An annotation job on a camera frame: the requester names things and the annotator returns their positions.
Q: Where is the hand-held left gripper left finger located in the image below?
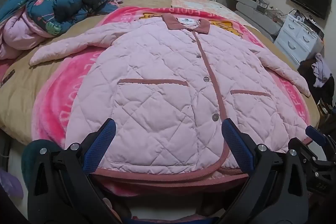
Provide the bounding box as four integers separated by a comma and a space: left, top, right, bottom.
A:
28, 118, 124, 224

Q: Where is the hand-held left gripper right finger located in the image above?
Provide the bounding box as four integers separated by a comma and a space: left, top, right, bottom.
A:
218, 118, 309, 224

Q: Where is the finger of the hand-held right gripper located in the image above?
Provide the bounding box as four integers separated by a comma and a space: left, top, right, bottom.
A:
305, 125, 336, 155
288, 137, 315, 159

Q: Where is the pink quilted jacket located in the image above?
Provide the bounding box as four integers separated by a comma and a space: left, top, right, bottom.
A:
29, 13, 311, 182

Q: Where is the dark cloth heap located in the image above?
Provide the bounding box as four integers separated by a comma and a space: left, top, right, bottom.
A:
298, 59, 336, 109

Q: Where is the pink printed blanket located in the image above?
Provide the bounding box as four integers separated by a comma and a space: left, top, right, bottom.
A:
31, 5, 319, 197

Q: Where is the pale purple cloth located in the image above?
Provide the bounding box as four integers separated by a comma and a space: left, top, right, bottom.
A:
312, 53, 332, 88

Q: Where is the dark teal cloth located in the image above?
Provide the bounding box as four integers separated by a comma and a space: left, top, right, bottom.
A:
21, 139, 63, 185

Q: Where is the white drawer cabinet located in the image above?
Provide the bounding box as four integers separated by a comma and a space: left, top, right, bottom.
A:
274, 14, 324, 68

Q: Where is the bed with tan sheet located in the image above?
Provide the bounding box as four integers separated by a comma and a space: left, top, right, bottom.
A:
0, 0, 321, 146

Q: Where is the grey desk with clutter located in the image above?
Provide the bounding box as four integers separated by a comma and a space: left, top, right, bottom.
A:
223, 0, 285, 35

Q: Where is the light pink patterned cloth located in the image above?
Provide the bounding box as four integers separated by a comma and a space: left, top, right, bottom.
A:
168, 0, 258, 30

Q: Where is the blue floral duvet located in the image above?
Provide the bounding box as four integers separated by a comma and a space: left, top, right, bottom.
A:
0, 0, 124, 60

